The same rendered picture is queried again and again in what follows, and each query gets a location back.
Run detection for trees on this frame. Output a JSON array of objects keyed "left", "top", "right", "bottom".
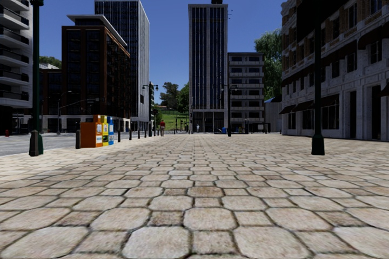
[
  {"left": 159, "top": 81, "right": 190, "bottom": 113},
  {"left": 39, "top": 56, "right": 62, "bottom": 69}
]

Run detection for grey street lamp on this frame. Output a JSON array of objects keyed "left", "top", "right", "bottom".
[
  {"left": 56, "top": 90, "right": 72, "bottom": 135},
  {"left": 221, "top": 84, "right": 239, "bottom": 137},
  {"left": 142, "top": 81, "right": 159, "bottom": 138}
]

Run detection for dark glass tower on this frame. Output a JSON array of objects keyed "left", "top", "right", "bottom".
[{"left": 187, "top": 0, "right": 229, "bottom": 133}]

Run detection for pale concrete building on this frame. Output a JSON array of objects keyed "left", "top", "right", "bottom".
[{"left": 227, "top": 52, "right": 265, "bottom": 133}]

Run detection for blue newspaper box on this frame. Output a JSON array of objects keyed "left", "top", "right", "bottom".
[{"left": 106, "top": 116, "right": 115, "bottom": 146}]

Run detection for yellow newspaper box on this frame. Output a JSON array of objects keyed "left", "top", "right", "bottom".
[{"left": 100, "top": 115, "right": 109, "bottom": 147}]

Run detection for tree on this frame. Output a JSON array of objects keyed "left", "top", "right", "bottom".
[{"left": 254, "top": 28, "right": 283, "bottom": 101}]

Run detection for orange newspaper box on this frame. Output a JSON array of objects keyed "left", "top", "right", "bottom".
[{"left": 80, "top": 114, "right": 103, "bottom": 148}]

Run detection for red brick building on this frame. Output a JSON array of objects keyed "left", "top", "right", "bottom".
[{"left": 40, "top": 14, "right": 132, "bottom": 133}]

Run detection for grey pole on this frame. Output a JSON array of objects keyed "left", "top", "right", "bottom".
[
  {"left": 311, "top": 0, "right": 325, "bottom": 156},
  {"left": 28, "top": 0, "right": 45, "bottom": 158}
]

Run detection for pale stone building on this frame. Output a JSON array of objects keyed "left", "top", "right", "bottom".
[{"left": 278, "top": 0, "right": 389, "bottom": 142}]

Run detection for pale balcony building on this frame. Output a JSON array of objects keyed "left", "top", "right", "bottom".
[{"left": 0, "top": 0, "right": 33, "bottom": 136}]

